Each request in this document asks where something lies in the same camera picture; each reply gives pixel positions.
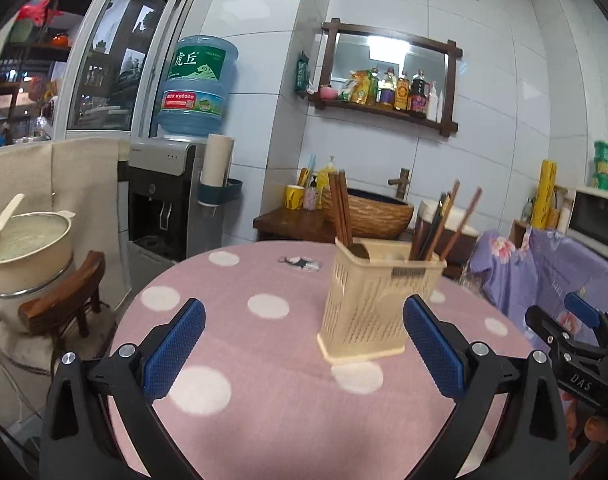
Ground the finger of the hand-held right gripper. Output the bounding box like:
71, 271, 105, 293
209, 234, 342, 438
524, 304, 585, 362
564, 292, 608, 352

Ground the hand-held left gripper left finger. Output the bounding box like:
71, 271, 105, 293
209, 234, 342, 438
39, 297, 207, 480

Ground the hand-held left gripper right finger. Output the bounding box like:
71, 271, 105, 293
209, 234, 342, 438
402, 293, 570, 480

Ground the cream plastic utensil holder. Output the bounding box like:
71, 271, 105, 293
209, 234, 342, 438
317, 237, 447, 365

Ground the black chopstick with silver band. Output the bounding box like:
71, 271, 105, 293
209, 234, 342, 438
420, 200, 447, 262

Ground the black chopstick with gold band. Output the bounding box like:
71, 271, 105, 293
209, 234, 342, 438
426, 192, 455, 262

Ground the brown wooden chopstick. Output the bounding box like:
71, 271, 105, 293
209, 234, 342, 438
334, 171, 351, 249
440, 187, 484, 262
340, 170, 355, 249
434, 180, 461, 262
328, 174, 345, 249

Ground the person's right hand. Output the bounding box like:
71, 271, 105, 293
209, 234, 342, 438
582, 414, 608, 445

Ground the purple floral cloth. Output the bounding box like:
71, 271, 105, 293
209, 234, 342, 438
468, 227, 608, 461

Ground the white microwave oven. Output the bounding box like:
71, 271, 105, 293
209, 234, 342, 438
566, 185, 608, 254

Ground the pink polka dot tablecloth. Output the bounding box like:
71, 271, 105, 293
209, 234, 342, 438
106, 240, 550, 480

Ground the white and brown rice cooker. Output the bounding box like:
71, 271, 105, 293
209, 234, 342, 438
416, 199, 480, 262

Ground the dark wooden stool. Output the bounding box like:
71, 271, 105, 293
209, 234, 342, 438
17, 250, 108, 339

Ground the wicker wash basin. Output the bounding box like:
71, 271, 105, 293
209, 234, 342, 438
323, 187, 415, 241

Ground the green packages stack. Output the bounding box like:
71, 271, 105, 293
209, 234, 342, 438
590, 140, 608, 191

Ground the grey water dispenser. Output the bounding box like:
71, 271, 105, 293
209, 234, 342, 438
127, 137, 207, 264

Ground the dark wooden cabinet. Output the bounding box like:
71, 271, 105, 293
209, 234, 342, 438
252, 207, 335, 244

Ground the teal cup tube holder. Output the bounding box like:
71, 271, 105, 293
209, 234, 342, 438
198, 178, 244, 207

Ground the cream cooking pot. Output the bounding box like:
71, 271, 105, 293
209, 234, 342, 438
0, 210, 78, 297

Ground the bamboo style faucet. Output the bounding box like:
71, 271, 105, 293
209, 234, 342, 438
387, 168, 413, 201

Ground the beige cloth cover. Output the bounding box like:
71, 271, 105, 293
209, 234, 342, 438
0, 138, 133, 312

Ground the white paper cup tube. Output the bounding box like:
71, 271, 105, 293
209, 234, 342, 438
199, 133, 235, 206

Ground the yellow soap dispenser bottle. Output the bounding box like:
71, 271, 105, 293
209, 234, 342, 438
316, 155, 337, 206

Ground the cream plastic ladle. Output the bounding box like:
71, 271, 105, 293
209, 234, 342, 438
0, 193, 26, 237

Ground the toothbrush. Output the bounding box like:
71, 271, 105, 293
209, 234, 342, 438
297, 154, 317, 187

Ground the white plastic bottle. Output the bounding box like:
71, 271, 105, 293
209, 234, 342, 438
427, 81, 444, 122

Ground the dark soy sauce bottle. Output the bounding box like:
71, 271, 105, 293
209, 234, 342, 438
408, 70, 430, 114

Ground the brown sauce bottle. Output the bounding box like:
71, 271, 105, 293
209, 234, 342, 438
394, 72, 411, 111

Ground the blue water bottle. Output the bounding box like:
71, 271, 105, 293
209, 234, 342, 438
156, 35, 240, 139

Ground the green hanging packet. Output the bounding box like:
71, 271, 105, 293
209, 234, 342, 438
294, 52, 311, 94

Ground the wooden framed mirror shelf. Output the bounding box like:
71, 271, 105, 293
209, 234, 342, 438
308, 18, 464, 137

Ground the goods shelf behind window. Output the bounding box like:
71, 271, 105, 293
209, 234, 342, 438
0, 0, 76, 147

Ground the white framed window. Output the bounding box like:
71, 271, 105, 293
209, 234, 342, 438
50, 0, 195, 142

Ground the dark brown rounded utensil handle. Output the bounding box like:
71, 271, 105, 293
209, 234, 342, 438
409, 222, 427, 262

